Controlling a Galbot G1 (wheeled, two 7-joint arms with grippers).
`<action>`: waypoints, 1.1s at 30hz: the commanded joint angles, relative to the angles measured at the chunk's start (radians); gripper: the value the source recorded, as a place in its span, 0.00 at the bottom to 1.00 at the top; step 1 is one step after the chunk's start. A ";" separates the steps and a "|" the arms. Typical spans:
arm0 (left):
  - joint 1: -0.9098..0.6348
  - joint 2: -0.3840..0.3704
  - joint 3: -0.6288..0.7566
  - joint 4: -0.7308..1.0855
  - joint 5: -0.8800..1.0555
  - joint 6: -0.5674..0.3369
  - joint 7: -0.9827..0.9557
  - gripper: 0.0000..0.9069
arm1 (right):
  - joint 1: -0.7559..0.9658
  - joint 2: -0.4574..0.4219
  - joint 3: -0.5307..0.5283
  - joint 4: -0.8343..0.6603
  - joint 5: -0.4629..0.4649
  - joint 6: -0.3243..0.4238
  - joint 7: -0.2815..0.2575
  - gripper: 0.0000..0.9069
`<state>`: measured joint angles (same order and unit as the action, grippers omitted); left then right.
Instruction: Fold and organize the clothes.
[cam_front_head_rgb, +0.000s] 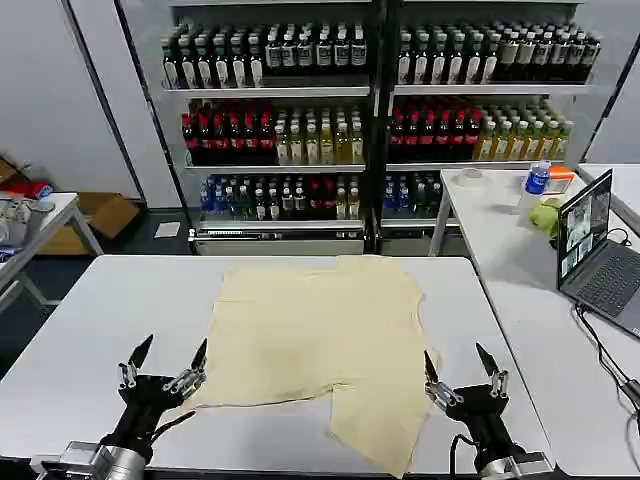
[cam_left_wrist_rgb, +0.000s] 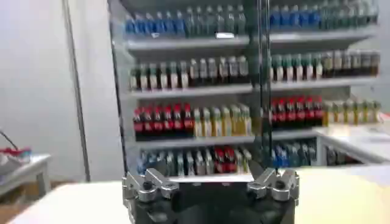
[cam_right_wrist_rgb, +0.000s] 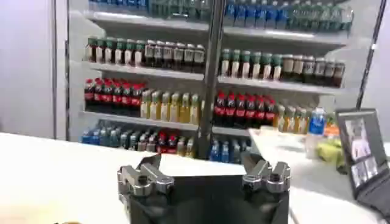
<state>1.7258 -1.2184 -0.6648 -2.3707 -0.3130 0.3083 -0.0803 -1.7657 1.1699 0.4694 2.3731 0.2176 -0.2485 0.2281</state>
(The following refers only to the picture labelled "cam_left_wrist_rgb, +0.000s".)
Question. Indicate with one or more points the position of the pile of clothes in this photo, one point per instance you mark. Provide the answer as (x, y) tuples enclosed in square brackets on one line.
[(13, 158)]

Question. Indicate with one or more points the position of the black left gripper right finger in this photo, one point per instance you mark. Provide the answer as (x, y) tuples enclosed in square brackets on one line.
[(278, 185)]

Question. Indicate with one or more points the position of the white side desk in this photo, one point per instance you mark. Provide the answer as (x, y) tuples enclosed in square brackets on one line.
[(356, 140)]

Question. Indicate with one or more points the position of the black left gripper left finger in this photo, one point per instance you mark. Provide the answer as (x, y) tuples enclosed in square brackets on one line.
[(146, 187)]

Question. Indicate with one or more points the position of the shelf rack with drink bottles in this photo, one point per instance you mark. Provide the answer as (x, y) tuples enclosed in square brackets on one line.
[(304, 88), (189, 91)]

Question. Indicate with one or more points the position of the small white side table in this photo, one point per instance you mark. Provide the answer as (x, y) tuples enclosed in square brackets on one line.
[(33, 169)]

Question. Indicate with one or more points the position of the dark wall strip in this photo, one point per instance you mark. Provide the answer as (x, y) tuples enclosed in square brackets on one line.
[(77, 100)]

